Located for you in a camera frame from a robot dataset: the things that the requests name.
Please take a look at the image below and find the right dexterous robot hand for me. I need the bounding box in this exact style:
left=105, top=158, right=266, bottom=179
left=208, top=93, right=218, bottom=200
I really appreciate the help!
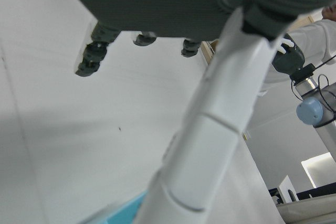
left=271, top=33, right=306, bottom=76

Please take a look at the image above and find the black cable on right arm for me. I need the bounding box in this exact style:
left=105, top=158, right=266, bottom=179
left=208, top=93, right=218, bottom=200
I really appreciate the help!
left=290, top=54, right=336, bottom=124

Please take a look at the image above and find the person in white coat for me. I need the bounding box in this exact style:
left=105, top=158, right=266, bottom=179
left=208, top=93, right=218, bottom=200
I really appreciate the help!
left=258, top=3, right=336, bottom=97

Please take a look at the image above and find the light blue plastic bin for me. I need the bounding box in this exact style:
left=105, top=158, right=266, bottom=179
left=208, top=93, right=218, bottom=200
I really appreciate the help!
left=85, top=191, right=147, bottom=224

